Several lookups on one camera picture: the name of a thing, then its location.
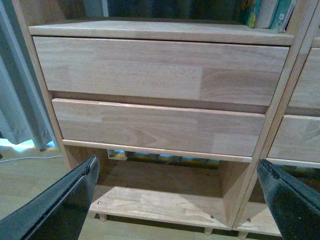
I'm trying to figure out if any wooden bookshelf unit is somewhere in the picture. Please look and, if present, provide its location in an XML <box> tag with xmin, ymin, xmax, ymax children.
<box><xmin>12</xmin><ymin>0</ymin><xmax>320</xmax><ymax>235</ymax></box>
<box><xmin>234</xmin><ymin>35</ymin><xmax>320</xmax><ymax>240</ymax></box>

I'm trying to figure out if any left upper wooden drawer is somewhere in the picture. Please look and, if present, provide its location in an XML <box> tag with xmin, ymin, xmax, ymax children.
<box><xmin>33</xmin><ymin>36</ymin><xmax>289</xmax><ymax>106</ymax></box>

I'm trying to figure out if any right wooden bookshelf unit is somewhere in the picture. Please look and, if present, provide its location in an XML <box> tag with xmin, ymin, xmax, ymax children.
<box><xmin>234</xmin><ymin>35</ymin><xmax>320</xmax><ymax>240</ymax></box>

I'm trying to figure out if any teal comic idiom book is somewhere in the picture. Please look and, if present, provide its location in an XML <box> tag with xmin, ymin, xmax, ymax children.
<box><xmin>240</xmin><ymin>0</ymin><xmax>279</xmax><ymax>29</ymax></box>

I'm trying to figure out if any left lower wooden drawer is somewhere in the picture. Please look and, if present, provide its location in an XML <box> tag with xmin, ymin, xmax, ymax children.
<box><xmin>52</xmin><ymin>98</ymin><xmax>265</xmax><ymax>157</ymax></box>

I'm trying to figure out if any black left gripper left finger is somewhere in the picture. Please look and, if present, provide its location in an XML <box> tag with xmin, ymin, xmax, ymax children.
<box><xmin>0</xmin><ymin>155</ymin><xmax>100</xmax><ymax>240</ymax></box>

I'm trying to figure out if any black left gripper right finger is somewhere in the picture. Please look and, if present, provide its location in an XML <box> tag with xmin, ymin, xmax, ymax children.
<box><xmin>256</xmin><ymin>159</ymin><xmax>320</xmax><ymax>240</ymax></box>

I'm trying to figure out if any right lower wooden drawer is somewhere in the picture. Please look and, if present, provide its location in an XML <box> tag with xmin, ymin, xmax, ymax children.
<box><xmin>268</xmin><ymin>115</ymin><xmax>320</xmax><ymax>163</ymax></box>

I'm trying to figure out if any wooden drawer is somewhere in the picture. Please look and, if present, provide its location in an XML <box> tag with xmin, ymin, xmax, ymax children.
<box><xmin>289</xmin><ymin>47</ymin><xmax>320</xmax><ymax>109</ymax></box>
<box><xmin>33</xmin><ymin>36</ymin><xmax>289</xmax><ymax>106</ymax></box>
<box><xmin>52</xmin><ymin>98</ymin><xmax>265</xmax><ymax>157</ymax></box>
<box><xmin>268</xmin><ymin>115</ymin><xmax>320</xmax><ymax>163</ymax></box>

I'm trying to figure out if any green leaf pattern book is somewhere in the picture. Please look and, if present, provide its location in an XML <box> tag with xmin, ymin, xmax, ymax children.
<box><xmin>270</xmin><ymin>0</ymin><xmax>297</xmax><ymax>33</ymax></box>

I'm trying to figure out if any grey curtain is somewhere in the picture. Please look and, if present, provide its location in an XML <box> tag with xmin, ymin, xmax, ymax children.
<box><xmin>0</xmin><ymin>0</ymin><xmax>56</xmax><ymax>150</ymax></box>

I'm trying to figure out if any left wooden bookshelf unit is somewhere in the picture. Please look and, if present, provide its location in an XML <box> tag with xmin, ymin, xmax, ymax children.
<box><xmin>12</xmin><ymin>0</ymin><xmax>320</xmax><ymax>235</ymax></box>

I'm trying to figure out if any white cable on floor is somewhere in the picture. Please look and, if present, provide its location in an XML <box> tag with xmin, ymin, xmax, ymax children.
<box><xmin>0</xmin><ymin>155</ymin><xmax>63</xmax><ymax>165</ymax></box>

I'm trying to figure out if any right upper wooden drawer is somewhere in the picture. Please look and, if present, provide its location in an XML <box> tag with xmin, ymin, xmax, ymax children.
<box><xmin>289</xmin><ymin>47</ymin><xmax>320</xmax><ymax>109</ymax></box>

